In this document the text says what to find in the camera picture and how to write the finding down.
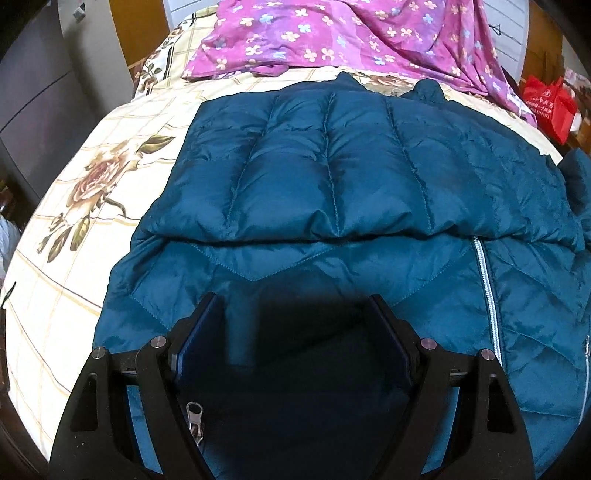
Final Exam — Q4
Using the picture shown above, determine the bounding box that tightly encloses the teal puffer jacket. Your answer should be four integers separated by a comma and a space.
94, 74, 590, 479

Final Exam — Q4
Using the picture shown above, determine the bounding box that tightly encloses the cream floral bedspread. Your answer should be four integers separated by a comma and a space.
3, 12, 561, 457

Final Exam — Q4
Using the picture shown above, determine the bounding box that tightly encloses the red shopping bag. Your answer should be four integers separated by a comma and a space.
522, 75, 578, 145

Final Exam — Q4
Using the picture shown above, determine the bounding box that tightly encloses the dark grey wardrobe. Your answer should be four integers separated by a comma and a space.
1, 1, 133, 210

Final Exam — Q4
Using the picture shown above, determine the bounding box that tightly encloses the purple floral bed sheet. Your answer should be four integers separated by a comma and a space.
182, 0, 537, 125

